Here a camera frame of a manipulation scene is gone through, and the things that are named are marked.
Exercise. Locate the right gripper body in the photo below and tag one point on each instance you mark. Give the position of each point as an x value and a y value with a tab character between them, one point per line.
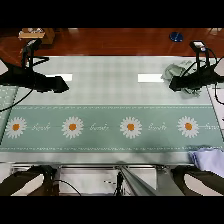
183	82

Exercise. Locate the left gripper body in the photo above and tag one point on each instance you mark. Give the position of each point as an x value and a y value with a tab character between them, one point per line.
50	84

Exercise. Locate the pale green shirt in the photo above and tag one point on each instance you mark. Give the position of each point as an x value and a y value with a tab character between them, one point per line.
173	70

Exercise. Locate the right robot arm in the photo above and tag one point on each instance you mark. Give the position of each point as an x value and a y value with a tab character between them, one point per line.
213	75

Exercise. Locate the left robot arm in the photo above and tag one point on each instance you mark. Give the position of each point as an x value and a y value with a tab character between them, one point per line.
13	78

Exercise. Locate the blue round object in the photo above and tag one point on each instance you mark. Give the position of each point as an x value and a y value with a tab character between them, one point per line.
176	36

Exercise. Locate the cardboard box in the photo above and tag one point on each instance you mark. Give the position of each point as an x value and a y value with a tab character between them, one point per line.
36	35

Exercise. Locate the light blue garment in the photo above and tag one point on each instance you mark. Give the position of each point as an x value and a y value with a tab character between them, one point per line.
208	160

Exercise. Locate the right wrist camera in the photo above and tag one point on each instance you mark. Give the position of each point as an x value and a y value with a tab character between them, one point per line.
198	45

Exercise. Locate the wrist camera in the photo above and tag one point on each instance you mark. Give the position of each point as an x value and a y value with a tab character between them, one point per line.
198	45
30	46

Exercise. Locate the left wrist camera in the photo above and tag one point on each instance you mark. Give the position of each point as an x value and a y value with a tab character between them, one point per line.
30	46

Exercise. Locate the silver frame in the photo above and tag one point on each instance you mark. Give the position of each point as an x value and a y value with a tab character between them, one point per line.
140	185

